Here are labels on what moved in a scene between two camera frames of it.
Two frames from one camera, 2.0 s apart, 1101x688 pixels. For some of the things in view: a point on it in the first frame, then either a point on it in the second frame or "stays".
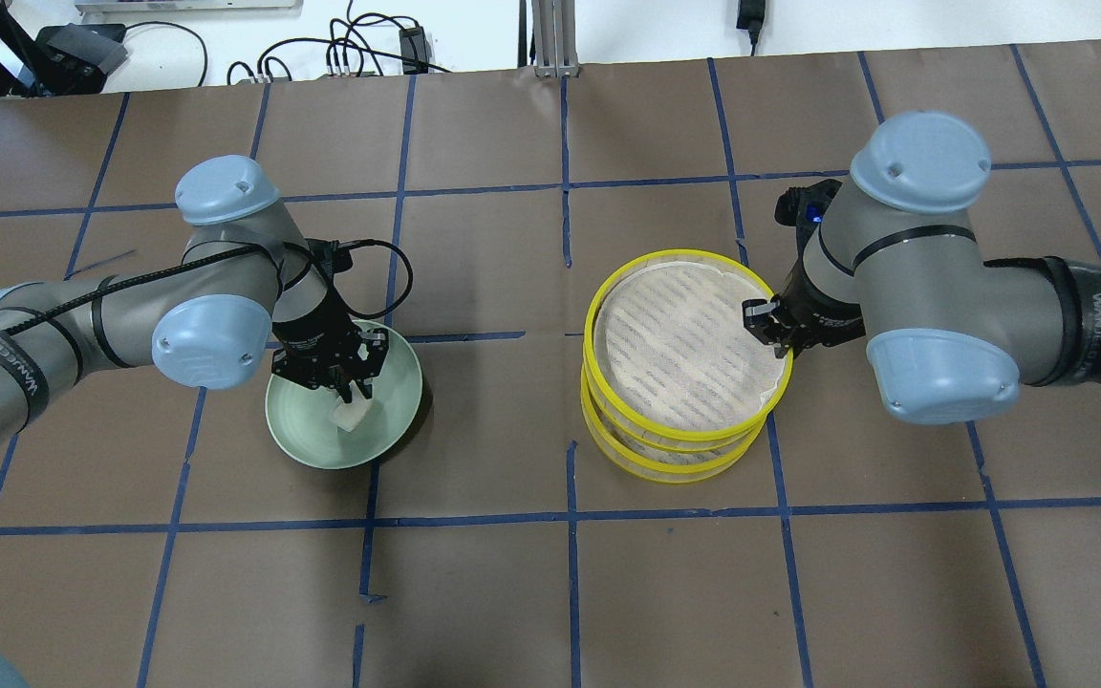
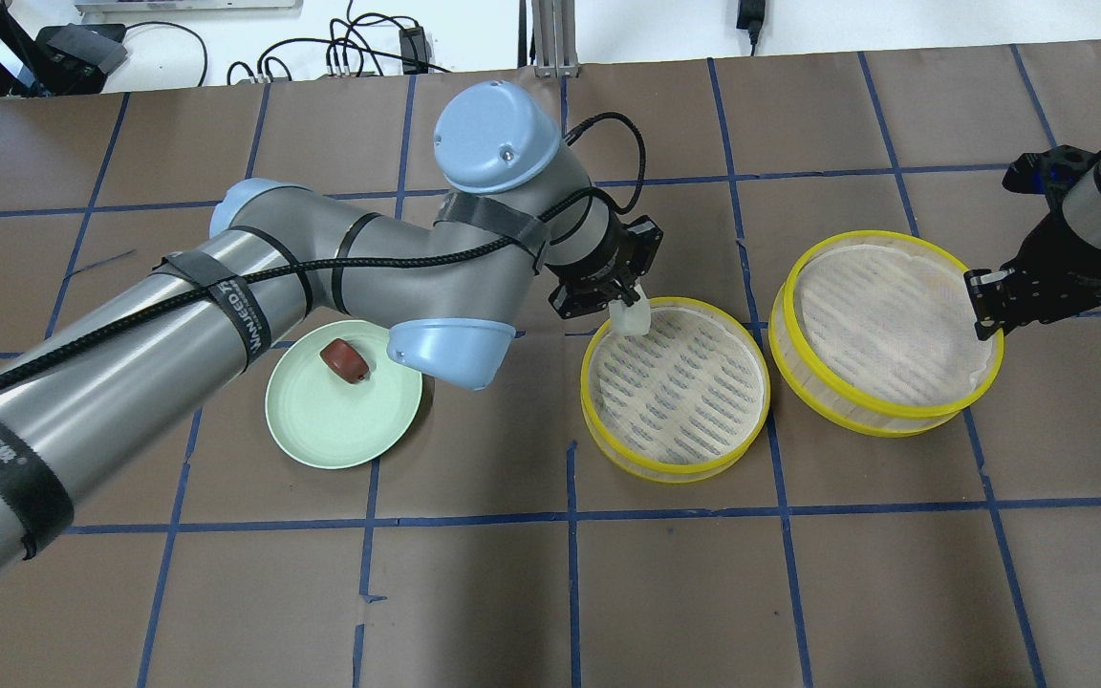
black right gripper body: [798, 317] to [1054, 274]
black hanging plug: [750, 17] stays
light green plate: [302, 415] stays
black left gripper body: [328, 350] to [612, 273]
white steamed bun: [348, 415] to [633, 320]
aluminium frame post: [555, 38] stays
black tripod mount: [67, 59] stays
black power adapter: [416, 50] stays
